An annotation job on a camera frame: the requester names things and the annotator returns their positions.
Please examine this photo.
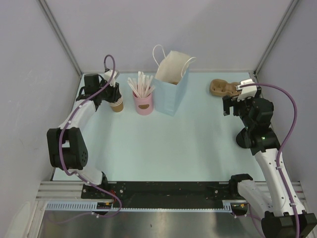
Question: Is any white and blue paper bag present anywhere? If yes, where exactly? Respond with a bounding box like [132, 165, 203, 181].
[152, 45, 197, 116]

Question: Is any bundle of wrapped white straws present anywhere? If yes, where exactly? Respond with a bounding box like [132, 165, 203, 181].
[127, 71, 155, 99]

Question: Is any pink straw holder cup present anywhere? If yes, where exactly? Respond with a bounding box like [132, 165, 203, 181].
[132, 92, 154, 116]

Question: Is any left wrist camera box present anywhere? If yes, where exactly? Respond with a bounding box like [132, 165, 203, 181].
[103, 70, 120, 86]

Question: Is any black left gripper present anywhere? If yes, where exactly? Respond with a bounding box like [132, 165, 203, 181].
[96, 78, 121, 104]

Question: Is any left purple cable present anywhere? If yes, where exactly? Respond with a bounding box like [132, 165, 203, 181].
[47, 55, 123, 224]

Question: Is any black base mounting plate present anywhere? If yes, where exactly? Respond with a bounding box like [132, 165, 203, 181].
[81, 181, 258, 209]

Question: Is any aluminium frame rail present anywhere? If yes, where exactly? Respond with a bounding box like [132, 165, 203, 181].
[36, 180, 305, 213]

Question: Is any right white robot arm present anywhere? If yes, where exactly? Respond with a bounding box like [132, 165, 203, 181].
[222, 96, 317, 238]

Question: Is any stack of brown paper cups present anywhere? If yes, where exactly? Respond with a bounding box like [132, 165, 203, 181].
[109, 97, 124, 113]

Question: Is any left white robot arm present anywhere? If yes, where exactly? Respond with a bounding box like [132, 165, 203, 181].
[47, 69, 123, 198]

